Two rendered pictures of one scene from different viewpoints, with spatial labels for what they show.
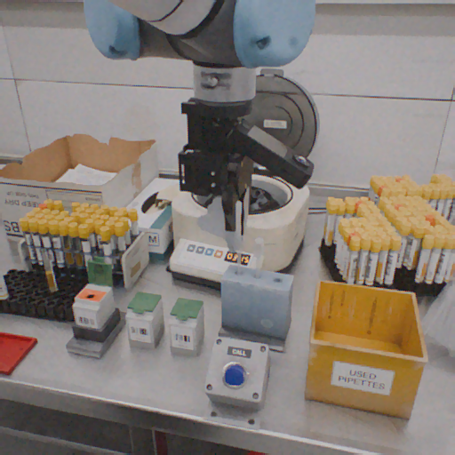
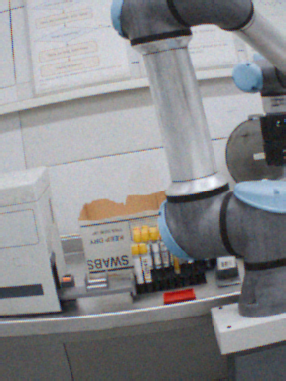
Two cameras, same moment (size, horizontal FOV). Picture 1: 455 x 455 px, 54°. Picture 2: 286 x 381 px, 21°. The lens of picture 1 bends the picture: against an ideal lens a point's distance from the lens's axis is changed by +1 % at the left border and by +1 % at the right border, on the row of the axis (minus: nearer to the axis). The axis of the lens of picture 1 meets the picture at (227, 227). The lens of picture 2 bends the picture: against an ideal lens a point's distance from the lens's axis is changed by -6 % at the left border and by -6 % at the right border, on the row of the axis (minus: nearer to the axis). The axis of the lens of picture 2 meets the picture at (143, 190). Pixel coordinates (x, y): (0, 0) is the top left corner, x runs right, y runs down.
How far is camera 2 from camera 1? 1.33 m
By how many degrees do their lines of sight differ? 23
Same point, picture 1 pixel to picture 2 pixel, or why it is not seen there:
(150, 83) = (152, 145)
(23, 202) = (107, 238)
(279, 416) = not seen: outside the picture
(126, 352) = not seen: hidden behind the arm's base
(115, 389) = not seen: hidden behind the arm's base
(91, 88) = (97, 161)
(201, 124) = (271, 126)
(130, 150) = (147, 203)
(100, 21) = (246, 78)
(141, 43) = (262, 84)
